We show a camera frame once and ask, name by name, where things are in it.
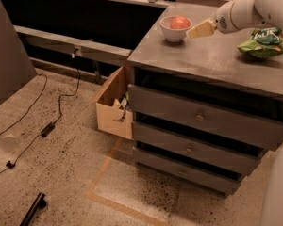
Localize open wooden box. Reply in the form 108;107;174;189
92;66;133;139

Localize grey drawer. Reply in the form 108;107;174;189
133;147;241;195
128;85;283;151
132;122;262;175

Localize grey drawer cabinet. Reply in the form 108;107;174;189
126;2;283;199

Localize bottom grey drawer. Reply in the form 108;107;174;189
133;147;241;195

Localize green chip bag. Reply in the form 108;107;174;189
238;27;283;59

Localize red apple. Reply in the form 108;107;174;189
170;16;191;29

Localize white ceramic bowl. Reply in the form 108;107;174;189
159;15;192;42

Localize black power adapter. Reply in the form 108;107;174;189
41;122;55;137

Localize middle grey drawer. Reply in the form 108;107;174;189
132;122;262;175

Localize black power cable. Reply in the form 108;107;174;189
0;46;82;178

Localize top grey drawer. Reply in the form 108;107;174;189
128;85;283;151

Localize cream gripper fingers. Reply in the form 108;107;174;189
186;19;216;39

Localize grey metal rail shelf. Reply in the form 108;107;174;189
14;25;131;66

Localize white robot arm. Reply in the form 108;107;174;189
187;0;283;226

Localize grey panel at left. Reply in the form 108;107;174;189
0;0;37;105

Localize black bar on floor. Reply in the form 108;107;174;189
20;192;47;226

